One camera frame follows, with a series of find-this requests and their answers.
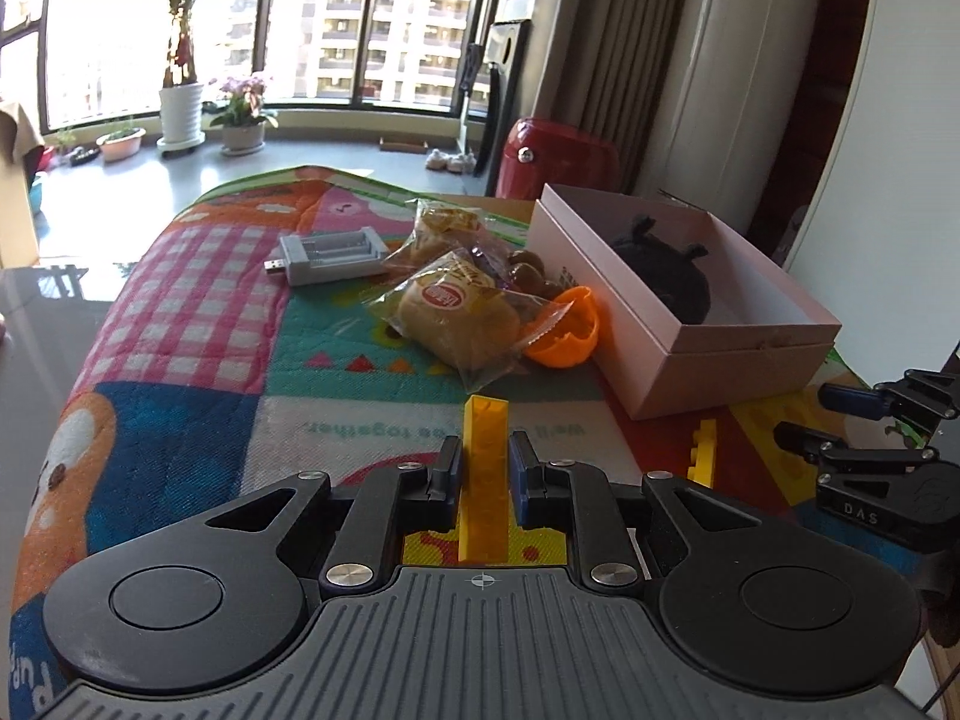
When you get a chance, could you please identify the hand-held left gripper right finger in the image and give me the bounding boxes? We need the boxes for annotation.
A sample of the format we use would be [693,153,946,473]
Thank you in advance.
[510,430,763,593]

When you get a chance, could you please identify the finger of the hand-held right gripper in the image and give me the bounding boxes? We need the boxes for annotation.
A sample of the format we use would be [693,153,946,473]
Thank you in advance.
[819,369,960,422]
[774,421,940,472]

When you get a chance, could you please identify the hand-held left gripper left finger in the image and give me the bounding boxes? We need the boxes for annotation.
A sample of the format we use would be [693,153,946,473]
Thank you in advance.
[204,435,461,595]

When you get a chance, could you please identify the long yellow toy brick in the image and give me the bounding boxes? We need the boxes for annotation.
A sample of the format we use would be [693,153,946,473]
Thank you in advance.
[459,393,510,566]

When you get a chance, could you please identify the short yellow toy brick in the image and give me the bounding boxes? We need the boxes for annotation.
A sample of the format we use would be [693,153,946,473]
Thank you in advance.
[687,418,719,486]

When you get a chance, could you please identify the cardboard box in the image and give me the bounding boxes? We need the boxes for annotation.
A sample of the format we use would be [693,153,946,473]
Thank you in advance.
[530,181,843,422]

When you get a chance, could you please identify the large bread packet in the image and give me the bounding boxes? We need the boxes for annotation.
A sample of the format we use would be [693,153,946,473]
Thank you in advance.
[362,247,572,392]

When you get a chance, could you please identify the orange plastic bowl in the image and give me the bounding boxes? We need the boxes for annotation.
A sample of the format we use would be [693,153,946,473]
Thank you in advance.
[521,284,602,369]

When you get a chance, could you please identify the brown chestnut packet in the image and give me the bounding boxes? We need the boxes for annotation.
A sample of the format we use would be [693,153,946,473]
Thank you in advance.
[472,238,565,302]

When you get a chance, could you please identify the small bread packet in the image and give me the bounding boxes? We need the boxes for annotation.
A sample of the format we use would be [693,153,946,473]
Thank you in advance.
[385,198,490,276]

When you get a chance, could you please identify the grey battery charger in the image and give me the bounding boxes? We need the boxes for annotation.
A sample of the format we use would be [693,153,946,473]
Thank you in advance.
[265,227,392,288]

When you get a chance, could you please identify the black plush toy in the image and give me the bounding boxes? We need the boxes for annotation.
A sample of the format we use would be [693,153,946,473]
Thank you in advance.
[606,214,713,324]

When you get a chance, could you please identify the colourful printed blanket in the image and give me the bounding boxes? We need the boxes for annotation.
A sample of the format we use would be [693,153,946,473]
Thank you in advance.
[0,163,960,720]

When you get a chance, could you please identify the pair of white shoes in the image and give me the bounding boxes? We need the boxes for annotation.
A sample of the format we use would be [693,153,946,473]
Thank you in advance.
[424,148,478,176]

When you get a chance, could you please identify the white standing air conditioner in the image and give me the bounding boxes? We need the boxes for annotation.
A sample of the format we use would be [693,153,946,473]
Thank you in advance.
[637,0,880,275]

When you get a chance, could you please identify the red round bin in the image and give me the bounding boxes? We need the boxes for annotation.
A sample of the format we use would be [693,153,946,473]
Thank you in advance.
[495,118,625,200]

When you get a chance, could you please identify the pink flowering potted plant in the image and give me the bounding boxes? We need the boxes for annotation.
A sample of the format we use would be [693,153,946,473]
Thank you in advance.
[208,72,280,158]

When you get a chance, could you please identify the beige ribbed curtain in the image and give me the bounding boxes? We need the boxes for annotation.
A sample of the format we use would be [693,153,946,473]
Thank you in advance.
[525,0,695,192]

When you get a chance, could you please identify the tall plant in white pot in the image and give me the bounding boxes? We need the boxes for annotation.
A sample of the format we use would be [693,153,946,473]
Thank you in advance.
[139,0,230,160]

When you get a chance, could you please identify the pink oval planter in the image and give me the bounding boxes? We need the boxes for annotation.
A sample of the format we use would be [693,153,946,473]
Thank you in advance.
[95,118,148,164]

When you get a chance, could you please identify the tan armchair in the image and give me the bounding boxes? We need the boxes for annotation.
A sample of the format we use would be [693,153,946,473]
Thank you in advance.
[0,100,44,269]

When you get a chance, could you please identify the black window frame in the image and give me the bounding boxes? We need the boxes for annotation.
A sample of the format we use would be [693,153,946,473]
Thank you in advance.
[0,0,497,137]

